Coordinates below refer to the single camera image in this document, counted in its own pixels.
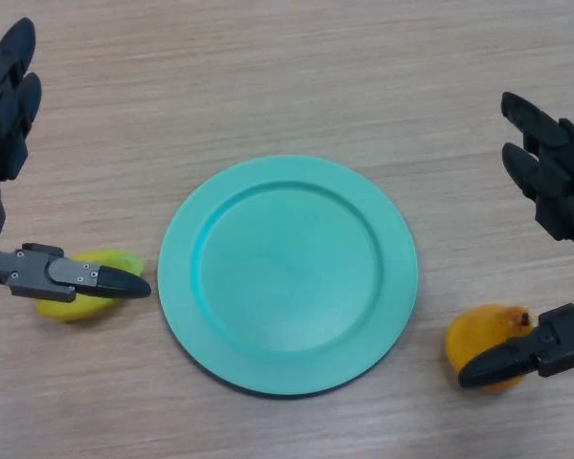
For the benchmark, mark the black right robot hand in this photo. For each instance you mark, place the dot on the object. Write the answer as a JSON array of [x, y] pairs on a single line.
[[562, 191]]

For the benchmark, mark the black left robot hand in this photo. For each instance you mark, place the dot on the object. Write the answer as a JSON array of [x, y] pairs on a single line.
[[33, 275]]

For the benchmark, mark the yellow orange pear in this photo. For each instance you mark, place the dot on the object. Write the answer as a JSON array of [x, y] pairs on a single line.
[[478, 330]]

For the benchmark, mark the teal green round plate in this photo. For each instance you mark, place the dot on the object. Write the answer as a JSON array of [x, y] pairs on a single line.
[[287, 277]]

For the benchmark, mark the yellow green starfruit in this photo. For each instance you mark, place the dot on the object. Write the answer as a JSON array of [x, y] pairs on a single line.
[[67, 311]]

